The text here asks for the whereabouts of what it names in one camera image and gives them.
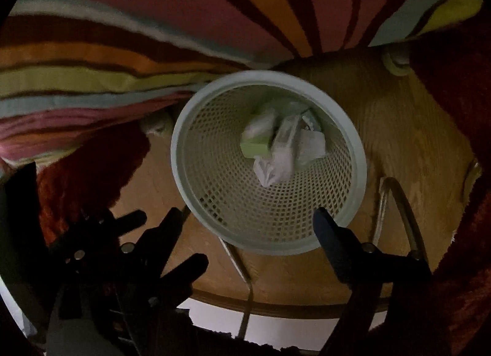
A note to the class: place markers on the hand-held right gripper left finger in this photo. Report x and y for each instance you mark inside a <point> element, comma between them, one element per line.
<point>165,233</point>

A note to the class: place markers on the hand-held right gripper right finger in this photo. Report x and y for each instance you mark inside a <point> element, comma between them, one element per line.
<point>326,233</point>

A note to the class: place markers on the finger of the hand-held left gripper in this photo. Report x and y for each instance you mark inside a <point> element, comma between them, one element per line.
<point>188,268</point>
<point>130,218</point>

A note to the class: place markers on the white mesh plastic basket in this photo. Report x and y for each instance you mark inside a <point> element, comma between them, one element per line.
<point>230,202</point>

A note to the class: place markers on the white paper wrapper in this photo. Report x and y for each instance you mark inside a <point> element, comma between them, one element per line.
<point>310,145</point>

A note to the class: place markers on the light green box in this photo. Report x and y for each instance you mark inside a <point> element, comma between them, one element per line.
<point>255,147</point>

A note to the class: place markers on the white plastic packet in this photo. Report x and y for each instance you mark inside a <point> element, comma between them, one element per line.
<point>261,124</point>

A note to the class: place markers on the pale green plastic bag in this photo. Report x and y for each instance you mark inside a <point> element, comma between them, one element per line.
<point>297,108</point>

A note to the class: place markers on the metal rod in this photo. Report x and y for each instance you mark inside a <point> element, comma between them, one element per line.
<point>383,184</point>
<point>248,294</point>

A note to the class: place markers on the bed leg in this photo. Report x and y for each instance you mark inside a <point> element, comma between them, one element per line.
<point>397,61</point>
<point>155,126</point>

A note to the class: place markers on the red shaggy rug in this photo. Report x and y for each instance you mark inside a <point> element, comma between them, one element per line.
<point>460,110</point>

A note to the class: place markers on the striped bed sheet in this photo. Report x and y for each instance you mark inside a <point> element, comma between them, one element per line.
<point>153,15</point>

